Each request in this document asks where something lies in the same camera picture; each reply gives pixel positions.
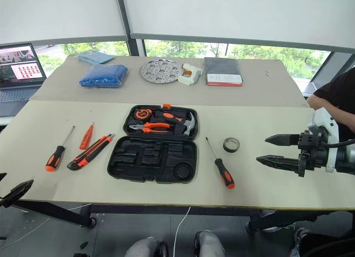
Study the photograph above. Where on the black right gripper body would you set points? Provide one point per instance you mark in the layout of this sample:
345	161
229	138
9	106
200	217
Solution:
313	153

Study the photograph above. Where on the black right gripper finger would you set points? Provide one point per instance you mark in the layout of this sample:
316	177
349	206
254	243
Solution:
283	140
280	162

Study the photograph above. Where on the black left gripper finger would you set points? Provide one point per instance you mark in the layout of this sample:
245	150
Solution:
15	193
2	175

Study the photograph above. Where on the black orange screwdriver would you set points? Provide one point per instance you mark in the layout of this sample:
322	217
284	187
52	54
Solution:
223	171
55	158

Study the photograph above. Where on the black electrical tape roll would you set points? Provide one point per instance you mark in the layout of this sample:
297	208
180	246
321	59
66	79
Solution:
226	146

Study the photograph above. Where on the black orange utility knife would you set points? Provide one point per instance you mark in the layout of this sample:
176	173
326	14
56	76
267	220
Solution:
88	154

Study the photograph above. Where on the orange voltage tester pen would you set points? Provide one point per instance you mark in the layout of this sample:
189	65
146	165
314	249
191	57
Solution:
86	137

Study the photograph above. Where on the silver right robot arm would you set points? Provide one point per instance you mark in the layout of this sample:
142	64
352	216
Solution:
346	160

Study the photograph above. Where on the bare person forearm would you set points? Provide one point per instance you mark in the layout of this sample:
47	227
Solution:
314	101

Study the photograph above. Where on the orange plastic case latch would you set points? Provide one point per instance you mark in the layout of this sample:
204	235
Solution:
166	105

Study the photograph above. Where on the black tool case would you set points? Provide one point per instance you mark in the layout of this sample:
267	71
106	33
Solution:
152	160

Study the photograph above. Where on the person in black shirt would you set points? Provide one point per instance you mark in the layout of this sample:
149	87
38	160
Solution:
341	93

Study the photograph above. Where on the grey open laptop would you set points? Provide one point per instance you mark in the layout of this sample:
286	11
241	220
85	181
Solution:
16	85

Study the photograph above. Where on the steel claw hammer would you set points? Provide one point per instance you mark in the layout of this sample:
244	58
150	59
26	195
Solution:
190	123

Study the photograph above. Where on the grey rounded shape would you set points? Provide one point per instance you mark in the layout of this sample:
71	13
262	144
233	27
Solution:
141	247
210	243

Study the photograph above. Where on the white orange glue gun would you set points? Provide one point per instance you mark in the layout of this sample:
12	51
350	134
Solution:
190	77

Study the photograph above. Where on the white roller blind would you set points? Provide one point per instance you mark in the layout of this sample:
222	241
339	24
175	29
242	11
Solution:
55	12
235	12

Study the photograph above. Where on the round perforated metal plate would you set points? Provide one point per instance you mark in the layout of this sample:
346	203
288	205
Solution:
161	71

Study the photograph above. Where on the blue bead bag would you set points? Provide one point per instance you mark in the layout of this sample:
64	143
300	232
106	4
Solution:
104	76

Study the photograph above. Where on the orange black tape measure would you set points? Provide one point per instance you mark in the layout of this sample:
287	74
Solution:
142	113

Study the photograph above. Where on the light blue folded cloth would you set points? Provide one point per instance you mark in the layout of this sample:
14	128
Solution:
95	56

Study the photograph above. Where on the dark window pillar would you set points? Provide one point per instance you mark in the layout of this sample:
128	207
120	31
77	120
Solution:
136	47

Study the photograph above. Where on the black table frame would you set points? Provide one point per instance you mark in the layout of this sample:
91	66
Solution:
222	210

